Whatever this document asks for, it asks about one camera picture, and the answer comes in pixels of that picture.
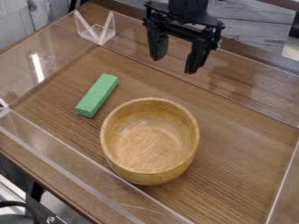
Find green rectangular block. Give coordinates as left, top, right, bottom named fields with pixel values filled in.
left=74, top=73, right=117, bottom=118

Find brown wooden bowl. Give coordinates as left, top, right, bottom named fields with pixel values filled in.
left=100, top=97, right=200, bottom=186

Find clear acrylic tray walls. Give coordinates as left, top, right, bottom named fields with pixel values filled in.
left=0, top=0, right=299, bottom=224

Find clear acrylic corner bracket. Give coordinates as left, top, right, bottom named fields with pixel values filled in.
left=73, top=10, right=116, bottom=46

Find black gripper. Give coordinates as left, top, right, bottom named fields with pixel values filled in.
left=144, top=0, right=225, bottom=74

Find black table leg bracket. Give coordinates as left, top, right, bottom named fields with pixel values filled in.
left=25, top=182, right=66, bottom=224

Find black cable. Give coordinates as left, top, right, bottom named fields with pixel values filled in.
left=0, top=200, right=40, bottom=224

